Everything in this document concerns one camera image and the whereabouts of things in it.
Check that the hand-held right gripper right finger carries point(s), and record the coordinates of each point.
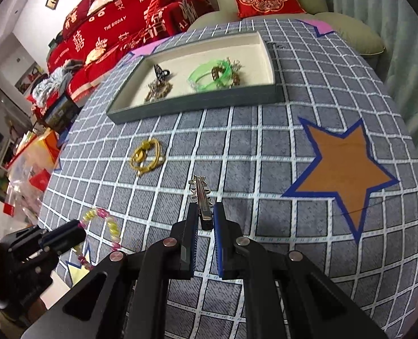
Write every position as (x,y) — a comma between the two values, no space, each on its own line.
(219,242)

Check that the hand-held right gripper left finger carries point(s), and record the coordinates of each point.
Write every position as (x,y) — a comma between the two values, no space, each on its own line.
(191,242)

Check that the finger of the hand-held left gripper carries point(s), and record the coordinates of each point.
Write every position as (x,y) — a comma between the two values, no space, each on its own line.
(64,238)

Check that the silver star hair clip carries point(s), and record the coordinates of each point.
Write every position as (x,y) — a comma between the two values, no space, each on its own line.
(203,204)

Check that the grey jewelry tray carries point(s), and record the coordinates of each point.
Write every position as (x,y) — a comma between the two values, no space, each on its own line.
(195,104)

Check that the silver dangling ornament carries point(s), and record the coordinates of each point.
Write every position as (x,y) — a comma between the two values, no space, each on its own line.
(234,64)

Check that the clear plastic bags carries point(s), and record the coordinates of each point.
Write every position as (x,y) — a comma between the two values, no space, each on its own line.
(21,190)

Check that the orange paper bag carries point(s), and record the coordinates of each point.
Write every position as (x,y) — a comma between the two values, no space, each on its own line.
(46,148)

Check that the grey checkered tablecloth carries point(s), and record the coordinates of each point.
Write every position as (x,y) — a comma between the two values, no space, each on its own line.
(265,155)

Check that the dark printed box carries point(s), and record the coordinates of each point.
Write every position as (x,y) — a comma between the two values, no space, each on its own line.
(62,113)

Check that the pile of grey clothes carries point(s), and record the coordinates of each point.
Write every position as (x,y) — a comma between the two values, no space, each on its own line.
(51,83)

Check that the black hair claw clip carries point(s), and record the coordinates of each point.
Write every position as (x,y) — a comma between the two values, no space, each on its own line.
(161,72)

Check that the red satin pillow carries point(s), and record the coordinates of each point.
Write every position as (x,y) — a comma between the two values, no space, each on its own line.
(76,14)

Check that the red printed blanket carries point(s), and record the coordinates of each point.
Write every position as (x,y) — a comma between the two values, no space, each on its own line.
(124,14)

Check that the grey-green armchair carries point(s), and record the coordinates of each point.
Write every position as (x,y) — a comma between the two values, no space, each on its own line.
(354,39)

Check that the pale green curtain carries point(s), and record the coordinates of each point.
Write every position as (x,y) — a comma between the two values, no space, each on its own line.
(389,42)

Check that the small wall picture frame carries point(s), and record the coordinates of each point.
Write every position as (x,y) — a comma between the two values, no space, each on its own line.
(52,0)

